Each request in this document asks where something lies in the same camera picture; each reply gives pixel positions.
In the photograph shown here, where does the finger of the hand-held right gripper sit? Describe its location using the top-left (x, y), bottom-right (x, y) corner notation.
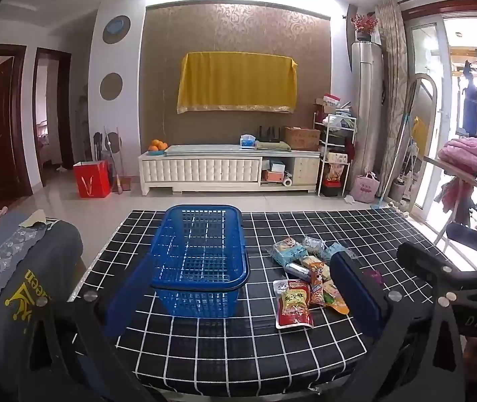
top-left (396, 242), bottom-right (459, 302)

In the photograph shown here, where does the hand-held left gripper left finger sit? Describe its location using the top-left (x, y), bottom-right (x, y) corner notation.
top-left (18, 255), bottom-right (168, 402)

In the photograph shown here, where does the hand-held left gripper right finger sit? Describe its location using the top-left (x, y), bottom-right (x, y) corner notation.
top-left (329, 252), bottom-right (469, 402)

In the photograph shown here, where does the yellow orange snack packet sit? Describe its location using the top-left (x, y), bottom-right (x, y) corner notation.
top-left (321, 280), bottom-right (350, 316)

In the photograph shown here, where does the purple snack packet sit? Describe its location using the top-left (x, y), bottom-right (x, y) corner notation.
top-left (362, 269), bottom-right (385, 287)

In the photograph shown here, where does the orange stick snack packet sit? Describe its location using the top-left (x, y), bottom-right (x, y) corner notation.
top-left (307, 260), bottom-right (327, 306)

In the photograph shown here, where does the light blue fox pastry packet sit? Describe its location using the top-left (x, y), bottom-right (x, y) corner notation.
top-left (320, 242), bottom-right (358, 264)
top-left (267, 237), bottom-right (309, 266)

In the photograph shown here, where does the red snack packet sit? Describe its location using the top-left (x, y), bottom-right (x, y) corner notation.
top-left (272, 278), bottom-right (315, 329)

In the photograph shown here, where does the blue plastic basket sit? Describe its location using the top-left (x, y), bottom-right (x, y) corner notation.
top-left (150, 204), bottom-right (251, 318)

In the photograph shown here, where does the dark blue chair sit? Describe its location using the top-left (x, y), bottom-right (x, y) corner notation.
top-left (443, 222), bottom-right (477, 269)

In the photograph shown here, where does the pink tote bag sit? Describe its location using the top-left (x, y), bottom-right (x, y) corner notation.
top-left (353, 172), bottom-right (381, 204)

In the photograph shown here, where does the wooden clothes rack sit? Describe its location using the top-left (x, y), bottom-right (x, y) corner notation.
top-left (422, 155), bottom-right (477, 235)

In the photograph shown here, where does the grey crown print cloth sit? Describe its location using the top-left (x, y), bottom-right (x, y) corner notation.
top-left (0, 220), bottom-right (84, 386)

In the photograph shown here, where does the black checked tablecloth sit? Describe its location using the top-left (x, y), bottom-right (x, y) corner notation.
top-left (69, 209), bottom-right (469, 398)

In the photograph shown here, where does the broom with dustpan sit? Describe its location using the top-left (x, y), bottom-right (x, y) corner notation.
top-left (113, 151), bottom-right (132, 195)

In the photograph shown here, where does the pink blanket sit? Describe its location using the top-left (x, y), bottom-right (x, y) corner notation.
top-left (437, 135), bottom-right (477, 181)

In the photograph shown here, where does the cream cloth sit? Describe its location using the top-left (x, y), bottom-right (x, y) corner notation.
top-left (18, 211), bottom-right (49, 229)

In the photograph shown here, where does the arched floor mirror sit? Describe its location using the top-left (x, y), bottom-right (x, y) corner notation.
top-left (406, 73), bottom-right (439, 210)

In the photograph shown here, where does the red paper bag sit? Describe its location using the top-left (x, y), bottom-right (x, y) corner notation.
top-left (73, 160), bottom-right (112, 199)

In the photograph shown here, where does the white shelf rack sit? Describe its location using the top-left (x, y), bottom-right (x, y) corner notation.
top-left (314, 111), bottom-right (357, 197)

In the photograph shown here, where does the white TV cabinet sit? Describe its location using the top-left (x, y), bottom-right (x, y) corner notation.
top-left (138, 144), bottom-right (322, 196)

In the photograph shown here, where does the plate of oranges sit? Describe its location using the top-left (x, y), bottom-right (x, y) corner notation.
top-left (147, 138), bottom-right (169, 156)

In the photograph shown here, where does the silver tower air conditioner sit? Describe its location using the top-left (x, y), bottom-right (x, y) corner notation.
top-left (350, 41), bottom-right (385, 185)

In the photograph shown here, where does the brown cardboard box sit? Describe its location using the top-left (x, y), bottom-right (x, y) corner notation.
top-left (280, 126), bottom-right (321, 152)

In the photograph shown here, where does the green folded cloth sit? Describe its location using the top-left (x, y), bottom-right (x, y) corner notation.
top-left (254, 141), bottom-right (292, 152)

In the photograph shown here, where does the red and white box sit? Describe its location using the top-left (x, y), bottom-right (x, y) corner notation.
top-left (316, 94), bottom-right (341, 114)

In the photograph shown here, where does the black router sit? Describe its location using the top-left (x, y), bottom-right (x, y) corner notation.
top-left (256, 125), bottom-right (283, 143)

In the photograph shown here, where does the patterned curtain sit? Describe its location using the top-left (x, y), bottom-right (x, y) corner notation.
top-left (374, 0), bottom-right (410, 189)

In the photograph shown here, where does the dark wooden door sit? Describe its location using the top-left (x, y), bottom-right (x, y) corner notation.
top-left (0, 44), bottom-right (34, 212)

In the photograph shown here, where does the red flower vase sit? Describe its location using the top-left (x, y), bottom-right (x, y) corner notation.
top-left (349, 13), bottom-right (379, 43)

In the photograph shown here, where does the yellow cloth cover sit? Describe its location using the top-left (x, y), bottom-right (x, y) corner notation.
top-left (176, 51), bottom-right (298, 115)

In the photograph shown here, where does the dark wooden doorway frame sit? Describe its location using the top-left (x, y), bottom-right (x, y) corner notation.
top-left (32, 47), bottom-right (75, 187)

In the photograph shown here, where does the blue round wall decoration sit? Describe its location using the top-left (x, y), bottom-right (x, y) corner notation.
top-left (103, 15), bottom-right (132, 45)

